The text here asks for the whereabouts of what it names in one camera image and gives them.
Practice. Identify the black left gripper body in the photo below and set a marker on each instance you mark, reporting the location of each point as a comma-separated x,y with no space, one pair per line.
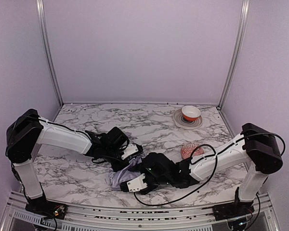
120,164

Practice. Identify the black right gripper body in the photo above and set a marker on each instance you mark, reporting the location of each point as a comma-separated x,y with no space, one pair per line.
148,185

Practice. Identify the lilac folding umbrella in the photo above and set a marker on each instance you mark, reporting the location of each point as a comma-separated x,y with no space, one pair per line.
113,177

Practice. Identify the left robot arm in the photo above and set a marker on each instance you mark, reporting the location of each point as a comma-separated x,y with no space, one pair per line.
30,129

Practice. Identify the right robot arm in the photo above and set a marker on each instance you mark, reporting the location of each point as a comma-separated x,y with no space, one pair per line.
253,144

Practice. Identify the grey swirl plate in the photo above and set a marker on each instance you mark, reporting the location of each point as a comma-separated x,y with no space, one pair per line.
181,122

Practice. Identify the orange white bowl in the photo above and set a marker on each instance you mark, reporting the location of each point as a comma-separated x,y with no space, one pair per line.
190,113

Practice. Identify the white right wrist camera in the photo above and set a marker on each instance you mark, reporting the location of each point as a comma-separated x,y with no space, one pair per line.
137,184

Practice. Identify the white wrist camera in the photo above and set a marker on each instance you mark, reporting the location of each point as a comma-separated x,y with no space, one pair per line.
129,151
137,184

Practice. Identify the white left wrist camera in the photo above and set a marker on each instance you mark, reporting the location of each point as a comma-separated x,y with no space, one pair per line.
129,151

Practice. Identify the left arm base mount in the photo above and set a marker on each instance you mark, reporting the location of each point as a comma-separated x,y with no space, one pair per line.
52,209

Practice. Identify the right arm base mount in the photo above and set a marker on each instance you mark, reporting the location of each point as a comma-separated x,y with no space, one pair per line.
231,210

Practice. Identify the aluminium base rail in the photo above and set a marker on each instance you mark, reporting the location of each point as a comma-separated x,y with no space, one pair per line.
98,218

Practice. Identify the left aluminium frame post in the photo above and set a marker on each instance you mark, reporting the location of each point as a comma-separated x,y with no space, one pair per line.
47,49

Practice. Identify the aluminium frame post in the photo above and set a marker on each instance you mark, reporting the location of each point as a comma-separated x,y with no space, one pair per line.
47,49
245,8

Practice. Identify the right aluminium frame post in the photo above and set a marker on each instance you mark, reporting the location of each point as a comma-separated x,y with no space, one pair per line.
245,8

